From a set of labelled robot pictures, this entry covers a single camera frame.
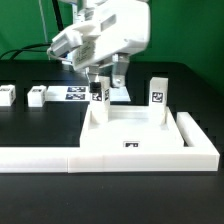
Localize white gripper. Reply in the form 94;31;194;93
72;0;150;93

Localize white square tabletop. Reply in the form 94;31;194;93
80;105;184;150

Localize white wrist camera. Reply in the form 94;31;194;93
47;30;83;61

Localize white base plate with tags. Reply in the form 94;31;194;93
46;86;130;102

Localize black cables at base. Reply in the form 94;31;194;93
0;0;68;62

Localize white L-shaped obstacle wall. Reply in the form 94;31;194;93
0;112;220;173

